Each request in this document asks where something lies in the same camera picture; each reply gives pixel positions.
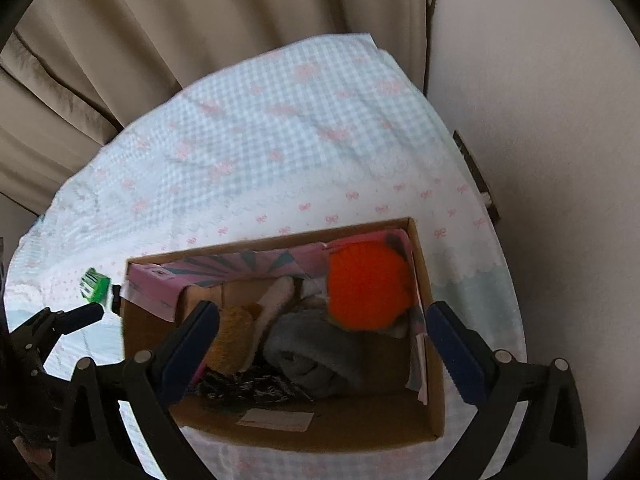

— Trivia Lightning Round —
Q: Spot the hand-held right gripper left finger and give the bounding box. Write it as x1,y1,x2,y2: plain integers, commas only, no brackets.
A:
55,300,222,480

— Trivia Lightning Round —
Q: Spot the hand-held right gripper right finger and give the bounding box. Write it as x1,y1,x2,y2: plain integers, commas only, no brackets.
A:
425,301,589,480

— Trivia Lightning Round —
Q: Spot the green packet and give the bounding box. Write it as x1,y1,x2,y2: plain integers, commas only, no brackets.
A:
79,267,110,305

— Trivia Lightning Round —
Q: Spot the black white patterned scrunchie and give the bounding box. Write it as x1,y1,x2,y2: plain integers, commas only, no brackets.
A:
197,364,314,404

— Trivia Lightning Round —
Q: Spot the orange plush toy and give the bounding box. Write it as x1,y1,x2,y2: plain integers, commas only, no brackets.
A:
327,240,416,332

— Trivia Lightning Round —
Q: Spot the grey sock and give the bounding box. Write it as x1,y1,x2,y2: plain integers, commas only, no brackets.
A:
262,307,367,402

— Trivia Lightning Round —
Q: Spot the cardboard box with pink flaps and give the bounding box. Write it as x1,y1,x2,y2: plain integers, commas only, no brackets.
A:
120,217,447,457

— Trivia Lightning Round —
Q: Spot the blue checked bed sheet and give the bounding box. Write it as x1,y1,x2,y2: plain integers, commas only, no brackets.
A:
5,34,527,480

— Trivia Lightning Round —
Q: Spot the beige curtain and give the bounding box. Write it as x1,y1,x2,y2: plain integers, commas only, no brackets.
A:
0,0,442,217

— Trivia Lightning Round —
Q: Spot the dark wooden bed frame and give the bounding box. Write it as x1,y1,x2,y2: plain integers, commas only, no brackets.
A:
452,130,502,222

